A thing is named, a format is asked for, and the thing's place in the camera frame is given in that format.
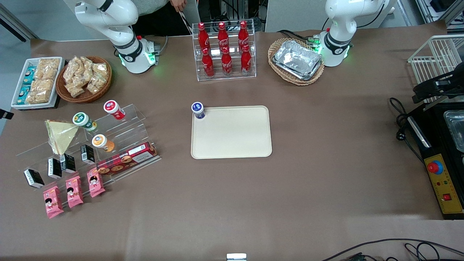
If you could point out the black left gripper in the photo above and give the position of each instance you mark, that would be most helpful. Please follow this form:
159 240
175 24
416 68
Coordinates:
456 82

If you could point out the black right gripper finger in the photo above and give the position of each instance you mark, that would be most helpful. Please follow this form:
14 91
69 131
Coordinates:
5 115

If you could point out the triangle sandwich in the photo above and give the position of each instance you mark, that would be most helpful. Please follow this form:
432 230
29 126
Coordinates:
61 136

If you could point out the white rectangular snack tray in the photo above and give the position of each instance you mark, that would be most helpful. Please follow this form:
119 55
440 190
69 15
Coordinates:
16 101

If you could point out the beige plastic tray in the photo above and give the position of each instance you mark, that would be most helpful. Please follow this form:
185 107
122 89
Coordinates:
232 134

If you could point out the bare person hand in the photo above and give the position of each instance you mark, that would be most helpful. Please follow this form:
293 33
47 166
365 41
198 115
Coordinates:
178 4

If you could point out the grey metal strip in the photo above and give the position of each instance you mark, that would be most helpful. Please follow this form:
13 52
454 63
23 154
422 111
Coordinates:
431 106

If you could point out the blue snack pack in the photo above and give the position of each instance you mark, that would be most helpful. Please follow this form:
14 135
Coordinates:
24 95
29 75

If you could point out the golden crispy snack pack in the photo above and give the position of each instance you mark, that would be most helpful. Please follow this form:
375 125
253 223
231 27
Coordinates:
40 91
48 68

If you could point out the stainless steel pan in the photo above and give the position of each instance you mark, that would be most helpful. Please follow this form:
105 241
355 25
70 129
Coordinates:
455 127

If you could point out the black food warmer appliance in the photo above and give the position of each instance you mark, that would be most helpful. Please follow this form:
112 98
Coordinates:
438 145

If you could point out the small black carton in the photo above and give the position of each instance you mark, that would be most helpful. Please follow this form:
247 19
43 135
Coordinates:
87 153
67 163
54 168
33 178

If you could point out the clear bag of crackers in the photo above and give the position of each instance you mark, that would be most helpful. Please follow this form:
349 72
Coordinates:
96 68
75 90
96 84
74 69

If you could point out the red round knob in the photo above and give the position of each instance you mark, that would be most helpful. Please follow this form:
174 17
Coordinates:
434 167

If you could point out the green lid small bottle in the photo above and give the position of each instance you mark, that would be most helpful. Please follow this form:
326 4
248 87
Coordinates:
82 119

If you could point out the dark metal bar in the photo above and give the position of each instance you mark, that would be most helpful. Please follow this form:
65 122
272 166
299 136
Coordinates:
18 29

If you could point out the round wicker basket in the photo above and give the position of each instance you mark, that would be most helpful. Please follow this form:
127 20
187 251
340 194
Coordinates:
90 97

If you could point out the yellow control panel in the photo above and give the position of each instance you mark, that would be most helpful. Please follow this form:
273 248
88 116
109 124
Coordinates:
449 185

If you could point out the orange lid small bottle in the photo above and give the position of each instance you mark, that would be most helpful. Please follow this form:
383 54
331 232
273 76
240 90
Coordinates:
100 141

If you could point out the pink snack pack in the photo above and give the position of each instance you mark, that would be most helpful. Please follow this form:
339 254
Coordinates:
53 202
95 183
74 192

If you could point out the red lid small bottle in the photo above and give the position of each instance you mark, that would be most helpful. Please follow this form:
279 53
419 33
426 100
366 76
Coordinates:
113 108

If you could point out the aluminium foil container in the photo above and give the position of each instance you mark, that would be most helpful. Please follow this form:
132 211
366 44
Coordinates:
297 56
311 75

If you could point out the clear acrylic tiered shelf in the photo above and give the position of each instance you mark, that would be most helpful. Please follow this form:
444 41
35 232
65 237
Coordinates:
134 123

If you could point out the red cookie box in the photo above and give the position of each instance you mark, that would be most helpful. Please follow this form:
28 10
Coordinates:
127 158

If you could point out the oval wicker basket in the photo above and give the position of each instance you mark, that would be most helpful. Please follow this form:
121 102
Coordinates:
275 70

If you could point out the person in grey sweater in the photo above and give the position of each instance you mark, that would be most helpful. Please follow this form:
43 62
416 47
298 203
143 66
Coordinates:
163 25

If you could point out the red cola bottle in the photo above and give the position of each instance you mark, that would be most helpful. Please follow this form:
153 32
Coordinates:
207 64
203 36
226 63
246 61
243 34
222 36

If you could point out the blue lid small bottle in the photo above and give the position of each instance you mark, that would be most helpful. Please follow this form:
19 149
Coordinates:
198 108

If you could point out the clear acrylic bottle rack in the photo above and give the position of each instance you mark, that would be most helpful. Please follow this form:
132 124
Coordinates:
235 77

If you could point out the aluminium frame shelf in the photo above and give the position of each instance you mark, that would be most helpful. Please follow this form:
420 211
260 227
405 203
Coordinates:
438 9

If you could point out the red rocker switch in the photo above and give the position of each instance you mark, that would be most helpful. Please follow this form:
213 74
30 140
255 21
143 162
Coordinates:
447 197

